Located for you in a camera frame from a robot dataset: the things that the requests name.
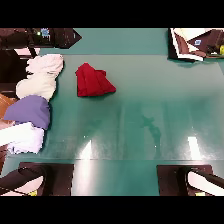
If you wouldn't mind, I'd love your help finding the purple garment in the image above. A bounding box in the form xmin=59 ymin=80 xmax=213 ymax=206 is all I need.
xmin=3 ymin=94 xmax=52 ymax=131

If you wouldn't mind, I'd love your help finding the red T-shirt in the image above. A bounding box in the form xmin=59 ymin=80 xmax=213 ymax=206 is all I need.
xmin=75 ymin=62 xmax=117 ymax=98

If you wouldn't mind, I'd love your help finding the pale pink garment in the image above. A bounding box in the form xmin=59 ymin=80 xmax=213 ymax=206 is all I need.
xmin=25 ymin=53 xmax=65 ymax=77

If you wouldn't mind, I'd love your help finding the white garment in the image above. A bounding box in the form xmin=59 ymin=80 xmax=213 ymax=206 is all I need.
xmin=0 ymin=121 xmax=46 ymax=155

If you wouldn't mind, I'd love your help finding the cream garment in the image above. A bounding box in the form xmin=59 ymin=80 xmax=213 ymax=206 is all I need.
xmin=15 ymin=71 xmax=58 ymax=102

